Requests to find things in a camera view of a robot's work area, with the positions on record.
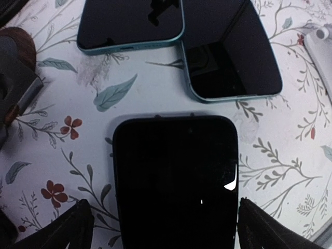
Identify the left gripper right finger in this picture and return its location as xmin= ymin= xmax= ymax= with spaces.
xmin=237 ymin=198 xmax=321 ymax=249

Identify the black folding stand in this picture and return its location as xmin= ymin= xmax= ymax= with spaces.
xmin=1 ymin=27 xmax=44 ymax=146

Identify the black phone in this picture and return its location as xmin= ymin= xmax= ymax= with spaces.
xmin=76 ymin=1 xmax=185 ymax=56
xmin=182 ymin=1 xmax=283 ymax=103
xmin=113 ymin=116 xmax=238 ymax=248

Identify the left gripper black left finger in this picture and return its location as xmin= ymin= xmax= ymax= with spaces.
xmin=12 ymin=199 xmax=94 ymax=249

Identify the floral patterned table mat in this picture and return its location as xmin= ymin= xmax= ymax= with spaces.
xmin=1 ymin=1 xmax=331 ymax=248

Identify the silver folding phone stand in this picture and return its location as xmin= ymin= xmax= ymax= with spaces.
xmin=304 ymin=23 xmax=332 ymax=101

